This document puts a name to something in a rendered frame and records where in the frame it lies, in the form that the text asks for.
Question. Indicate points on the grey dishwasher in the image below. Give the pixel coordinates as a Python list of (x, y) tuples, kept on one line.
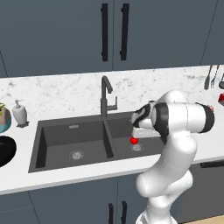
[(204, 192)]

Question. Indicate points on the red tomato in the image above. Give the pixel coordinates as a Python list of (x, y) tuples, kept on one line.
[(134, 140)]

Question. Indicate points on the dark blue wall cupboard door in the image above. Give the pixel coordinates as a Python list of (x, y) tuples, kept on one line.
[(163, 32), (55, 35), (214, 35)]

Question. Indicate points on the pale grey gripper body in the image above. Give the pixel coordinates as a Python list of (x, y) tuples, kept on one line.
[(144, 133)]

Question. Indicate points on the red object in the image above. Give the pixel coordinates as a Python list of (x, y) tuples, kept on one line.
[(221, 98)]

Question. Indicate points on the dark blue base cupboard door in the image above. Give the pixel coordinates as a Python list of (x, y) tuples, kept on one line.
[(75, 204), (131, 198), (14, 208)]

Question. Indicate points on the hanging dark ladle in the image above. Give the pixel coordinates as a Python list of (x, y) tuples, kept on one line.
[(221, 83)]

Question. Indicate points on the hanging grey spoon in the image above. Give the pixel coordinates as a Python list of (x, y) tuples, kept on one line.
[(207, 78)]

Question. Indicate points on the dark grey double sink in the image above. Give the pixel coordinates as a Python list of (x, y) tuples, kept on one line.
[(78, 140)]

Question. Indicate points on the hanging grey fork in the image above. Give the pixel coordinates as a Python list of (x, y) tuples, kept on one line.
[(214, 76)]

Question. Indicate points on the white soap dispenser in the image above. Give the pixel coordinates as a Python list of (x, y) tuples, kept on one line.
[(19, 113)]

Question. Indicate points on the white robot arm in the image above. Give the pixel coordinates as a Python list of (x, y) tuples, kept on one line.
[(175, 163)]

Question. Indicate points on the black bowl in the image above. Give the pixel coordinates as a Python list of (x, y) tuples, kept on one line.
[(5, 150)]

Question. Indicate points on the dark grey tap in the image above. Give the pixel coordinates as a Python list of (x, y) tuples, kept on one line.
[(105, 96)]

